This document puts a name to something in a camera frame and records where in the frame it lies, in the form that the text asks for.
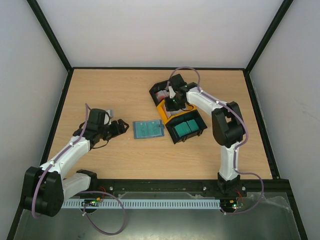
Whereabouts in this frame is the teal AION credit card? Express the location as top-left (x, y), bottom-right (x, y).
top-left (133, 121), bottom-right (149, 139)

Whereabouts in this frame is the teal card holder wallet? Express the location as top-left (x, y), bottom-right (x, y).
top-left (133, 119), bottom-right (165, 139)

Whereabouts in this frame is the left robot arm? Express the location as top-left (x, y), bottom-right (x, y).
top-left (20, 108), bottom-right (130, 219)

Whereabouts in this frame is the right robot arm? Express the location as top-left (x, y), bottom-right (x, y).
top-left (164, 74), bottom-right (247, 196)

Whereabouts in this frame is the red white card stack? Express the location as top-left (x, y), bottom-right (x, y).
top-left (155, 90), bottom-right (169, 102)

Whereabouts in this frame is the black bin with red cards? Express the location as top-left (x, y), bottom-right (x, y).
top-left (149, 80), bottom-right (170, 107)

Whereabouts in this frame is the teal card with magnetic stripe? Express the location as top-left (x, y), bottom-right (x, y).
top-left (148, 120), bottom-right (162, 137)

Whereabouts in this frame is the teal card stack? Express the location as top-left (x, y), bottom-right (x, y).
top-left (174, 119), bottom-right (200, 137)

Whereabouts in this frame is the black bin with teal cards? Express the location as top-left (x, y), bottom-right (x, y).
top-left (165, 110), bottom-right (208, 144)

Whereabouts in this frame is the yellow plastic bin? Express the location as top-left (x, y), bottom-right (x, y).
top-left (156, 99), bottom-right (197, 124)

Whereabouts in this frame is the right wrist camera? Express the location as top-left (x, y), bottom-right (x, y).
top-left (168, 86), bottom-right (176, 99)

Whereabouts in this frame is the black enclosure frame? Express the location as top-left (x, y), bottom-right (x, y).
top-left (4, 0), bottom-right (308, 240)

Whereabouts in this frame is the white slotted cable duct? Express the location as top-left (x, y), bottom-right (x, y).
top-left (62, 199), bottom-right (221, 210)

